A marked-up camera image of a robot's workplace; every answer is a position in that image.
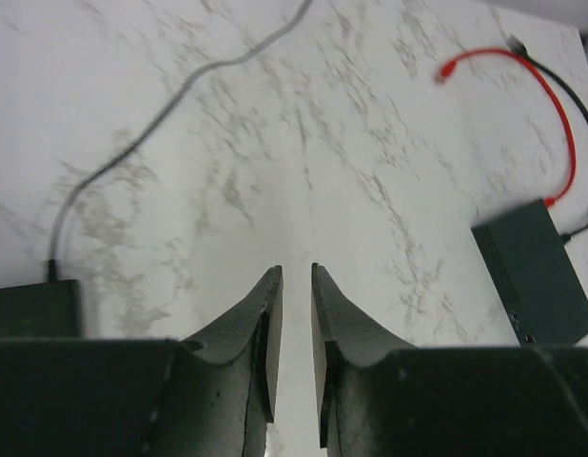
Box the thin black adapter cord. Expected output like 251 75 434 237
46 0 314 282

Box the black network switch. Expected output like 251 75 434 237
471 199 588 345

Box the black ethernet cable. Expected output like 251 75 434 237
505 32 588 242

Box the red ethernet cable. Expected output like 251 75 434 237
434 47 578 209

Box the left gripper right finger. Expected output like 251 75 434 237
311 263 414 456

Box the black power adapter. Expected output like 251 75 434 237
0 280 83 338

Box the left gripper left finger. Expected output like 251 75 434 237
141 266 284 456

